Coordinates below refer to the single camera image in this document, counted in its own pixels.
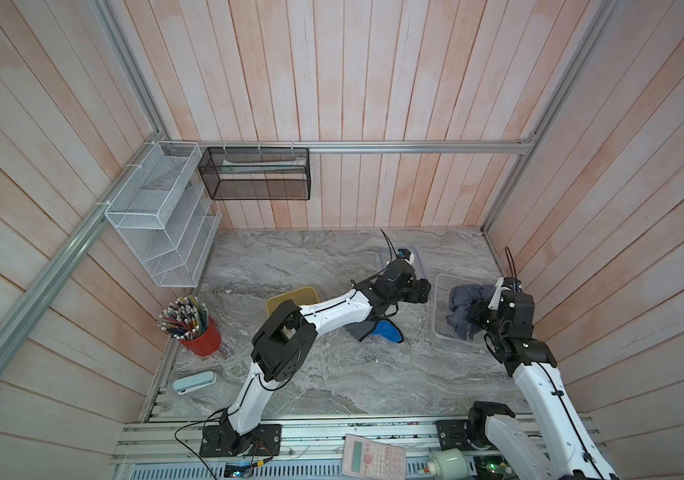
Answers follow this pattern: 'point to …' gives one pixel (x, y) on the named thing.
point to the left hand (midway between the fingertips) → (419, 289)
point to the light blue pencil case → (184, 385)
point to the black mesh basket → (257, 173)
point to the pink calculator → (372, 459)
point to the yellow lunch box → (303, 296)
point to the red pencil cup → (187, 319)
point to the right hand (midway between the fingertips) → (475, 300)
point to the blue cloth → (388, 330)
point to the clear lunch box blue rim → (442, 286)
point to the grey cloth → (460, 299)
